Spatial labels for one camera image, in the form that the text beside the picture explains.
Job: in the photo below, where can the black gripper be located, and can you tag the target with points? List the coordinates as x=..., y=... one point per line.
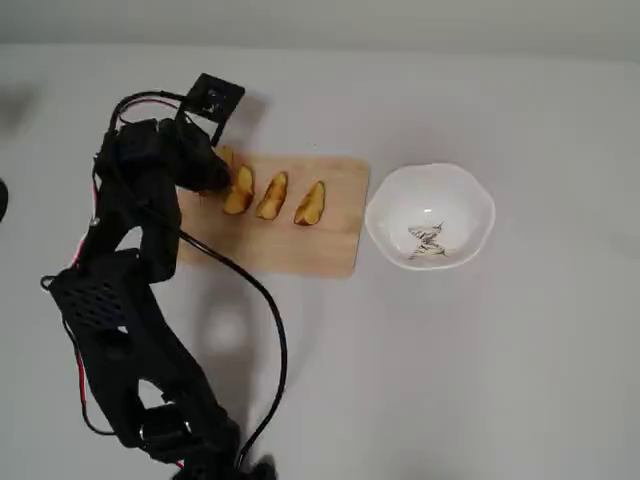
x=209, y=170

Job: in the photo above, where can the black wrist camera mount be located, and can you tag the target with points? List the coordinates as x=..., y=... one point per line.
x=230, y=92

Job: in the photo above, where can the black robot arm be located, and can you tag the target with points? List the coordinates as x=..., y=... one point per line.
x=125, y=310

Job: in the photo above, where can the white bowl with butterfly print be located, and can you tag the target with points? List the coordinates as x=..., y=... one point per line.
x=450, y=200

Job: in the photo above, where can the apple slice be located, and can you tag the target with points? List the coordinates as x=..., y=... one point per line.
x=272, y=197
x=226, y=156
x=239, y=192
x=310, y=205

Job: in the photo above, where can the wooden cutting board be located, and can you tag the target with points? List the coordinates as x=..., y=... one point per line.
x=300, y=250

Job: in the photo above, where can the dark round object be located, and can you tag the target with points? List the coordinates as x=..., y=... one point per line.
x=3, y=200

